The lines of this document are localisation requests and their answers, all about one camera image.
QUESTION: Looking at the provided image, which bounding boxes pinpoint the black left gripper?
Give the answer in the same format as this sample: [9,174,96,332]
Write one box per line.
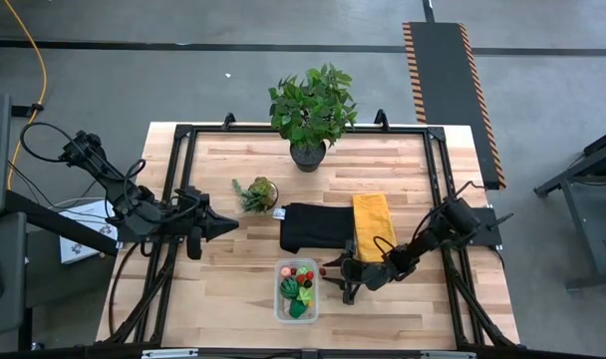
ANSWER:
[175,186,240,260]

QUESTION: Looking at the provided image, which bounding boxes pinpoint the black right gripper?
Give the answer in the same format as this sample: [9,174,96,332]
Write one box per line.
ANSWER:
[322,238,387,306]

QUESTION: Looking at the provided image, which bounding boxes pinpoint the toy watermelon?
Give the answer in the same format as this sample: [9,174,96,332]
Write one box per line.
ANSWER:
[279,277,302,301]

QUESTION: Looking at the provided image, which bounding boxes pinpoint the green toy bell pepper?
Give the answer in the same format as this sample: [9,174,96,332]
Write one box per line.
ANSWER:
[288,298,309,319]

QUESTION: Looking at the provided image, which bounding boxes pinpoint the clear plastic tupperware container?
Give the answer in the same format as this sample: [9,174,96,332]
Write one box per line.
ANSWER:
[273,257,320,325]

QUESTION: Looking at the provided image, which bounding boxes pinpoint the black cloth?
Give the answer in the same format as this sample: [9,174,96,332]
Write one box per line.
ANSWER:
[278,202,357,254]

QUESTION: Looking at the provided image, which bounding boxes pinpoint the succulent plant in bowl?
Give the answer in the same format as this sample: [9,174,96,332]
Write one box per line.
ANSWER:
[231,176,280,214]

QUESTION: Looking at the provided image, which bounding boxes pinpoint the yellow cloth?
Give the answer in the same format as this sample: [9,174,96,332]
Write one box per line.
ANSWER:
[351,192,399,264]

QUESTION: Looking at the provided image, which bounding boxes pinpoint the white booklet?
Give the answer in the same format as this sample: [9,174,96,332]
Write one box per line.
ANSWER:
[58,197,120,265]

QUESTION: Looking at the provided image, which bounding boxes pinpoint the leafy plant in black pot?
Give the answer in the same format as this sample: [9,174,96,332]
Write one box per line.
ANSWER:
[267,63,359,174]

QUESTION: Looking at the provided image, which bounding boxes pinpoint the black diagonal beam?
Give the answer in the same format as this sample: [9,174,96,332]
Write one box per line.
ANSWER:
[3,188,123,258]

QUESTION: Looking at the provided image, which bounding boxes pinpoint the black floor mat striped edges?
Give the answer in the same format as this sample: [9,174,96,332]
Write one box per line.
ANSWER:
[402,21,507,190]

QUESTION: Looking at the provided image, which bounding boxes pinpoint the wide grey desk panel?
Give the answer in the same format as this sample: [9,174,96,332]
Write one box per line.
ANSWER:
[0,211,29,340]

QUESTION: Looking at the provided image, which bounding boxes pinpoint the dark metal stand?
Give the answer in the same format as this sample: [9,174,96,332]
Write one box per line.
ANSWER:
[533,123,606,291]

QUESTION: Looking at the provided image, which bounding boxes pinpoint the yellow cable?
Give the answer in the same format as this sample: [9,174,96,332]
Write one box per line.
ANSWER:
[2,0,49,191]

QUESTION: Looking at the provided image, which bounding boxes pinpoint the black cable clamp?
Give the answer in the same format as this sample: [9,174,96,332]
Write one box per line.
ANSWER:
[11,102,45,120]

